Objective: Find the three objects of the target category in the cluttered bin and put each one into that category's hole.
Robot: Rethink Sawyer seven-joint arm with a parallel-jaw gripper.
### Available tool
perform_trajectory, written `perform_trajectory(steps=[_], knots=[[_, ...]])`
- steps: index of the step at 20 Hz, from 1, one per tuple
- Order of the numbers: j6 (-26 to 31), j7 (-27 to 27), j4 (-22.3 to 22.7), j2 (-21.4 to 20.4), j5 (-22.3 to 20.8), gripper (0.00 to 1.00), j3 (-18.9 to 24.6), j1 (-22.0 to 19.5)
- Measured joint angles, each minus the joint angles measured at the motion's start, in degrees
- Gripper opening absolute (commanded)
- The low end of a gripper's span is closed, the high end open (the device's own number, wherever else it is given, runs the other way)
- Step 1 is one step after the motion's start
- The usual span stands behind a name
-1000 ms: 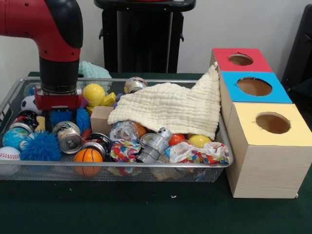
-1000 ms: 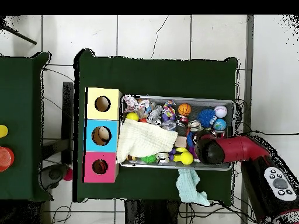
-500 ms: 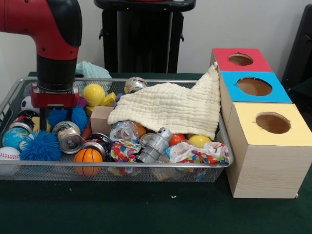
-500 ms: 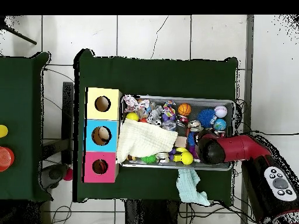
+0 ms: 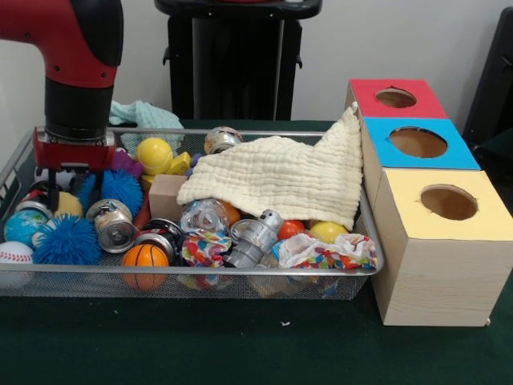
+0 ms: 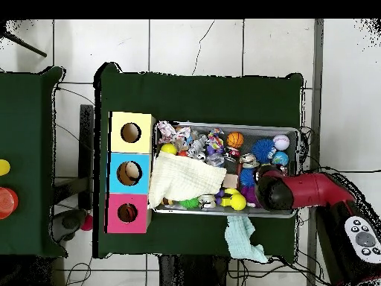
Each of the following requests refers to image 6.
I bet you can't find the cream muslin cloth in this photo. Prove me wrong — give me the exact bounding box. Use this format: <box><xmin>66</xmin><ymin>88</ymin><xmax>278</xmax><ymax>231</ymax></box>
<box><xmin>148</xmin><ymin>150</ymin><xmax>228</xmax><ymax>209</ymax></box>

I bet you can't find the blue spiky ball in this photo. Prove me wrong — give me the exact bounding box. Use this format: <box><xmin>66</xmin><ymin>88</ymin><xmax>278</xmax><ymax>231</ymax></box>
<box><xmin>251</xmin><ymin>139</ymin><xmax>277</xmax><ymax>165</ymax></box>
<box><xmin>239</xmin><ymin>167</ymin><xmax>257</xmax><ymax>188</ymax></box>

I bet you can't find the orange striped tiger plush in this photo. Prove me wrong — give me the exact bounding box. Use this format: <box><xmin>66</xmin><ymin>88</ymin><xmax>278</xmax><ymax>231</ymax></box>
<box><xmin>118</xmin><ymin>204</ymin><xmax>138</xmax><ymax>222</ymax></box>

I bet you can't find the mint green muslin cloth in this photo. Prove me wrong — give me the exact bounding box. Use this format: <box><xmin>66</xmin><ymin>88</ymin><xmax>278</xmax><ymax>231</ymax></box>
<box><xmin>224</xmin><ymin>215</ymin><xmax>269</xmax><ymax>264</ymax></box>

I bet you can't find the wooden box with three holes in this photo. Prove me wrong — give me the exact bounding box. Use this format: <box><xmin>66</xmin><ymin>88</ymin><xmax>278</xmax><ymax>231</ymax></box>
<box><xmin>103</xmin><ymin>111</ymin><xmax>156</xmax><ymax>235</ymax></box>

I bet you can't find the silver mesh bin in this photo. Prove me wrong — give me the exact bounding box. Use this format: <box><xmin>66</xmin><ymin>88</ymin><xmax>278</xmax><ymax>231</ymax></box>
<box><xmin>150</xmin><ymin>120</ymin><xmax>300</xmax><ymax>218</ymax></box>

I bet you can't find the small orange basketball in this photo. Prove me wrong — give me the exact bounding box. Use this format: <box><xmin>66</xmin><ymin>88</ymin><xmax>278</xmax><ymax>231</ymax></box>
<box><xmin>226</xmin><ymin>131</ymin><xmax>245</xmax><ymax>149</ymax></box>

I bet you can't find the dark green table cloth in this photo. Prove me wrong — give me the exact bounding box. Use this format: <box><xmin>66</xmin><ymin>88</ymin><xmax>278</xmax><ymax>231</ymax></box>
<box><xmin>0</xmin><ymin>66</ymin><xmax>68</xmax><ymax>258</ymax></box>
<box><xmin>93</xmin><ymin>62</ymin><xmax>304</xmax><ymax>263</ymax></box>

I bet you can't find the purple knobbly toy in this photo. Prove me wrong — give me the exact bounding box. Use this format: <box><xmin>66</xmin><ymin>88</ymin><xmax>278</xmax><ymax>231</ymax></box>
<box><xmin>240</xmin><ymin>185</ymin><xmax>261</xmax><ymax>209</ymax></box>

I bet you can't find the globe print ball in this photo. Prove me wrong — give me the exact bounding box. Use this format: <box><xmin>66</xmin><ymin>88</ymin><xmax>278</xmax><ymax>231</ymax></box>
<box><xmin>271</xmin><ymin>150</ymin><xmax>289</xmax><ymax>167</ymax></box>

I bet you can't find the small white baseball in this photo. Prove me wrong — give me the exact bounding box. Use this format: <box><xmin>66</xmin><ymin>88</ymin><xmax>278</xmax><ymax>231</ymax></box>
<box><xmin>272</xmin><ymin>134</ymin><xmax>290</xmax><ymax>151</ymax></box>

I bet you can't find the grey rounded object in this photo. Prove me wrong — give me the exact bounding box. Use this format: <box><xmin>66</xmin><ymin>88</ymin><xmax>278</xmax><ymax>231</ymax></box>
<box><xmin>51</xmin><ymin>209</ymin><xmax>89</xmax><ymax>242</ymax></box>

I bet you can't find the orange round object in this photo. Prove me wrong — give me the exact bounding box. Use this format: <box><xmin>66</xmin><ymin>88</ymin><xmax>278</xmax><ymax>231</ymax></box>
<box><xmin>0</xmin><ymin>186</ymin><xmax>19</xmax><ymax>220</ymax></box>

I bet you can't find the black rod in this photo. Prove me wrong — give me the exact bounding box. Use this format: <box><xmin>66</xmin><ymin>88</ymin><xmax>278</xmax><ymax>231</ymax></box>
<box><xmin>0</xmin><ymin>29</ymin><xmax>48</xmax><ymax>58</ymax></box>

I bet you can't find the long black cable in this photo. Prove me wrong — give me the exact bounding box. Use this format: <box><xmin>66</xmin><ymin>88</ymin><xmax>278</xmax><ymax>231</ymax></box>
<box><xmin>339</xmin><ymin>168</ymin><xmax>381</xmax><ymax>174</ymax></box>

